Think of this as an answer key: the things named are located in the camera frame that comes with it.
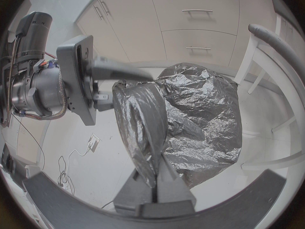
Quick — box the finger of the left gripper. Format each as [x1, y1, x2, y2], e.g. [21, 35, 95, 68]
[93, 93, 115, 112]
[89, 56, 156, 82]

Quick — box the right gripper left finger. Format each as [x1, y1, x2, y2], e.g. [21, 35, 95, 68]
[114, 171, 157, 212]

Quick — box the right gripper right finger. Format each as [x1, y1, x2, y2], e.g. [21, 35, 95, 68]
[156, 151, 196, 212]

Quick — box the black plastic bag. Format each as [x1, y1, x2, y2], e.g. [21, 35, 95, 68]
[112, 62, 243, 189]

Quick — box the beige cabinet with drawers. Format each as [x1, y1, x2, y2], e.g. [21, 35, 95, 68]
[76, 0, 241, 69]

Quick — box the white chair with grey seat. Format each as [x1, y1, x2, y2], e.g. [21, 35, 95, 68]
[235, 23, 305, 174]

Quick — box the white cable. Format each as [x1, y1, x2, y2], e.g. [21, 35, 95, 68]
[68, 142, 92, 173]

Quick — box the thin black cable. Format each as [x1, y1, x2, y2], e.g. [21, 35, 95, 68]
[13, 117, 47, 170]

